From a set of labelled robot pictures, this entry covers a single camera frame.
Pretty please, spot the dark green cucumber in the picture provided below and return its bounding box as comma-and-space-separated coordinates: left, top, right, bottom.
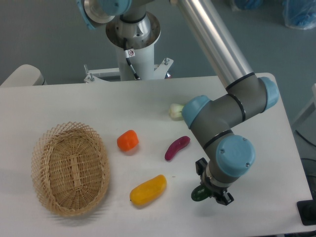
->
191, 185, 212, 202

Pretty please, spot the woven wicker basket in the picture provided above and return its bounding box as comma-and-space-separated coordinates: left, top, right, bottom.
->
31, 122, 110, 217

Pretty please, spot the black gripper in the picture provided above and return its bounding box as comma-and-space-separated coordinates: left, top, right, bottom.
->
195, 158, 234, 205

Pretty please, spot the black floor cable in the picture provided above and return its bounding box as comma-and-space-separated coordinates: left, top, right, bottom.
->
295, 128, 316, 147

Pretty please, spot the white furniture at right edge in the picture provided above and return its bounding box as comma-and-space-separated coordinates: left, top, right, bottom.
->
291, 84, 316, 128

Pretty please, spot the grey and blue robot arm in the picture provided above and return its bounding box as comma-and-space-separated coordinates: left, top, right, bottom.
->
76, 0, 279, 205

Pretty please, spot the blue plastic bag left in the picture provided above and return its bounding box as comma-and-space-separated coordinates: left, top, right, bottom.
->
229, 0, 263, 11

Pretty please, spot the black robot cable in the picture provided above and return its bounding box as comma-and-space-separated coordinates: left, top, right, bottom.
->
122, 37, 142, 80

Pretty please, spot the blue plastic bag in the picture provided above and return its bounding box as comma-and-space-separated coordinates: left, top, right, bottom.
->
282, 0, 316, 30
229, 0, 263, 11

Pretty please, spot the white chair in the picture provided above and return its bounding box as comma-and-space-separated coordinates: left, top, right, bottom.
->
0, 64, 47, 88

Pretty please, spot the orange bell pepper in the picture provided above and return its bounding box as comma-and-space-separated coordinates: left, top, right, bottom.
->
117, 130, 139, 152

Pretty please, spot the black device at table edge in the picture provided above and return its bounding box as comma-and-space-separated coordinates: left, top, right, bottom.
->
297, 200, 316, 226

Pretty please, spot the blue plastic bag right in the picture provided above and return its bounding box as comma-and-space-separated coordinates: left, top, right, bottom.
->
282, 0, 316, 30

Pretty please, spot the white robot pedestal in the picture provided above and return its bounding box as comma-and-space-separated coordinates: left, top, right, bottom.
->
84, 12, 174, 83

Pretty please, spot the yellow mango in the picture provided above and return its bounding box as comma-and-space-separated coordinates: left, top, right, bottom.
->
129, 175, 167, 206

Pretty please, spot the purple sweet potato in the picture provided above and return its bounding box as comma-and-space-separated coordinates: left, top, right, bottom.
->
164, 136, 191, 161

